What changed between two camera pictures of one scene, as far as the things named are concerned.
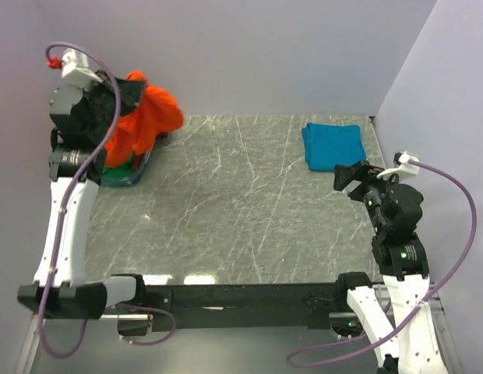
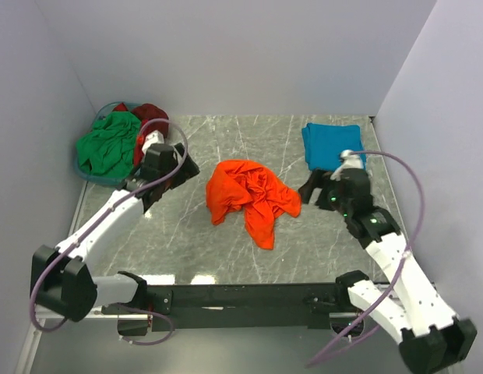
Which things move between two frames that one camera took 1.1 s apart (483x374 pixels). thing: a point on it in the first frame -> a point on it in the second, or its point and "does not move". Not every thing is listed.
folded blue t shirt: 327,146 does not move
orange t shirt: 159,113 -> 248,185
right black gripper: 343,174 -> 319,179
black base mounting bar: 244,306 does not move
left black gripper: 130,92 -> 188,170
